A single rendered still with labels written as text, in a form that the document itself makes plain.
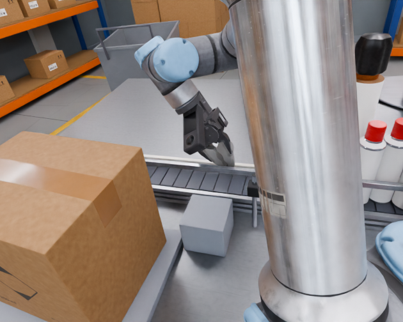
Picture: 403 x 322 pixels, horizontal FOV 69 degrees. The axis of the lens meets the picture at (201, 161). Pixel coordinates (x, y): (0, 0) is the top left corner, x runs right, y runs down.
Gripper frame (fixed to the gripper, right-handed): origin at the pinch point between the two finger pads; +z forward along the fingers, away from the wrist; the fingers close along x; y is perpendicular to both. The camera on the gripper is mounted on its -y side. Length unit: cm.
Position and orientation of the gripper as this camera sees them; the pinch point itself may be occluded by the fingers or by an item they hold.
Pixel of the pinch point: (229, 167)
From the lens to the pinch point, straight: 76.1
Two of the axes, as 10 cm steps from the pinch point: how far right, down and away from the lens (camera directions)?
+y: 2.7, -5.9, 7.6
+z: 5.7, 7.4, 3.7
